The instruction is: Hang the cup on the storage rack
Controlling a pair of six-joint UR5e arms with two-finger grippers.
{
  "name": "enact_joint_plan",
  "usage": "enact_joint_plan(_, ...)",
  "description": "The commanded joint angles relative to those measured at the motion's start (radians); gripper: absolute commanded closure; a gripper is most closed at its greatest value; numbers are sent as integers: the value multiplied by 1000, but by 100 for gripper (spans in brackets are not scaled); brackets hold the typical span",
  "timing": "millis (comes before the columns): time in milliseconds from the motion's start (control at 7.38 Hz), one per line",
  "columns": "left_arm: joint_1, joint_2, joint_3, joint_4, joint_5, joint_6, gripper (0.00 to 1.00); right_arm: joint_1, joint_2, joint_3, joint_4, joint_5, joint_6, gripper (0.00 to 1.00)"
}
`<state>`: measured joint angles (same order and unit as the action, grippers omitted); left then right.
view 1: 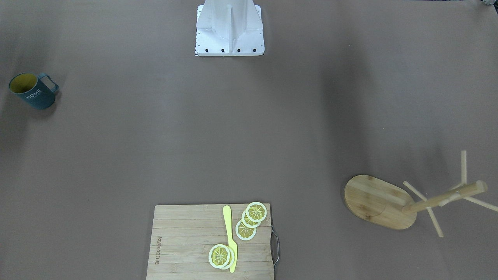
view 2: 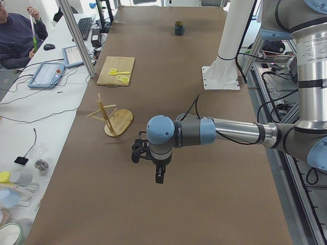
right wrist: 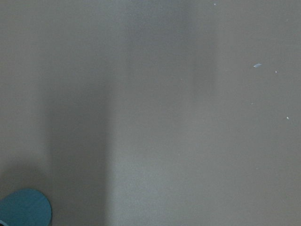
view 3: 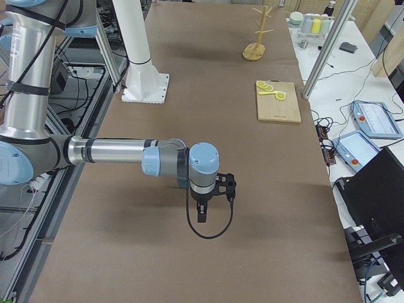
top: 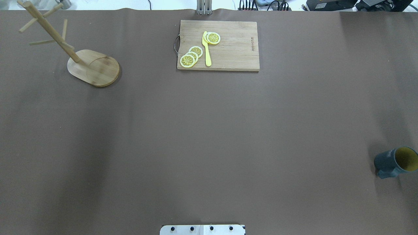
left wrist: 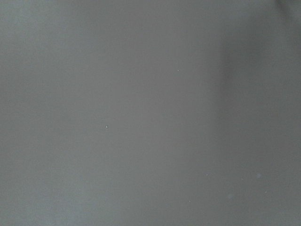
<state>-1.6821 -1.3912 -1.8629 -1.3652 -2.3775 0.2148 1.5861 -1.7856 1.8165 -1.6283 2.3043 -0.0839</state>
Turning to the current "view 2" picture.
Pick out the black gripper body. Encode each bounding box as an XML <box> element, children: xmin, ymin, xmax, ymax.
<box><xmin>152</xmin><ymin>157</ymin><xmax>172</xmax><ymax>169</ymax></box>

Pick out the wooden mug rack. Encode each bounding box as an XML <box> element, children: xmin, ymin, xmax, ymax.
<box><xmin>87</xmin><ymin>93</ymin><xmax>134</xmax><ymax>138</ymax></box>

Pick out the dark blue mug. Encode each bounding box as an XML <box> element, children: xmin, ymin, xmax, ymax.
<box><xmin>174</xmin><ymin>21</ymin><xmax>184</xmax><ymax>36</ymax></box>

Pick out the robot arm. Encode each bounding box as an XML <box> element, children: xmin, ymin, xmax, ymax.
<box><xmin>146</xmin><ymin>1</ymin><xmax>326</xmax><ymax>184</ymax></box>

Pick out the small steel cup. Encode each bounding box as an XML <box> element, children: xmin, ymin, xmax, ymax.
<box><xmin>34</xmin><ymin>159</ymin><xmax>49</xmax><ymax>176</ymax></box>

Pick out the grey cup on rack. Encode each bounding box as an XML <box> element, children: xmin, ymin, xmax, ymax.
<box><xmin>9</xmin><ymin>171</ymin><xmax>33</xmax><ymax>187</ymax></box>

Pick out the light blue cup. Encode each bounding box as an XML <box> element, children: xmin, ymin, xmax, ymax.
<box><xmin>0</xmin><ymin>188</ymin><xmax>20</xmax><ymax>208</ymax></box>

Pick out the yellow cup on rack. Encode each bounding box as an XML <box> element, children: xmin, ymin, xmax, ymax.
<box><xmin>0</xmin><ymin>171</ymin><xmax>11</xmax><ymax>183</ymax></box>

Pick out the wooden cutting board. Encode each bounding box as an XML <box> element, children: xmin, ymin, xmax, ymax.
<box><xmin>96</xmin><ymin>56</ymin><xmax>135</xmax><ymax>87</ymax></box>

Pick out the small black pad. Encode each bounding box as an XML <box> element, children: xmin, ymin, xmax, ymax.
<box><xmin>14</xmin><ymin>156</ymin><xmax>29</xmax><ymax>166</ymax></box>

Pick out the far teach pendant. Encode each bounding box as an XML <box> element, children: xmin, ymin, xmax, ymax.
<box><xmin>62</xmin><ymin>46</ymin><xmax>83</xmax><ymax>68</ymax></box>

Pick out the teach pendant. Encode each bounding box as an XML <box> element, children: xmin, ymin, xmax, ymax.
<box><xmin>62</xmin><ymin>46</ymin><xmax>83</xmax><ymax>68</ymax></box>
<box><xmin>28</xmin><ymin>62</ymin><xmax>65</xmax><ymax>89</ymax></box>

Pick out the black power adapter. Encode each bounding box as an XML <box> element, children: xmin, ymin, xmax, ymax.
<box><xmin>91</xmin><ymin>29</ymin><xmax>102</xmax><ymax>48</ymax></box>

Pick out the near teach pendant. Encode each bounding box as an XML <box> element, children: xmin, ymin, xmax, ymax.
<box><xmin>28</xmin><ymin>62</ymin><xmax>65</xmax><ymax>89</ymax></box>

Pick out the black keyboard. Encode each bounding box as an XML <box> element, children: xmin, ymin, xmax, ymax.
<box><xmin>77</xmin><ymin>17</ymin><xmax>93</xmax><ymax>40</ymax></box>

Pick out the green rimmed bowl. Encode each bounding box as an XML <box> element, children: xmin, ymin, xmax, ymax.
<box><xmin>0</xmin><ymin>223</ymin><xmax>23</xmax><ymax>245</ymax></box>

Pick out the black computer mouse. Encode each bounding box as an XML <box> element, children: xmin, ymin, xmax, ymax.
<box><xmin>43</xmin><ymin>43</ymin><xmax>56</xmax><ymax>51</ymax></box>

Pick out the seated person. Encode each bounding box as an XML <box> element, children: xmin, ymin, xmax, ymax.
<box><xmin>1</xmin><ymin>1</ymin><xmax>36</xmax><ymax>69</ymax></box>

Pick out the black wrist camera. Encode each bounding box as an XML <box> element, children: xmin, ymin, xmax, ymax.
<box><xmin>131</xmin><ymin>139</ymin><xmax>151</xmax><ymax>164</ymax></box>

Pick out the white camera pillar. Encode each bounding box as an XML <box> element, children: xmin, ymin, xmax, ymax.
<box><xmin>202</xmin><ymin>0</ymin><xmax>256</xmax><ymax>90</ymax></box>

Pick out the aluminium frame post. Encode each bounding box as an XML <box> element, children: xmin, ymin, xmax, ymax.
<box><xmin>58</xmin><ymin>0</ymin><xmax>96</xmax><ymax>78</ymax></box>

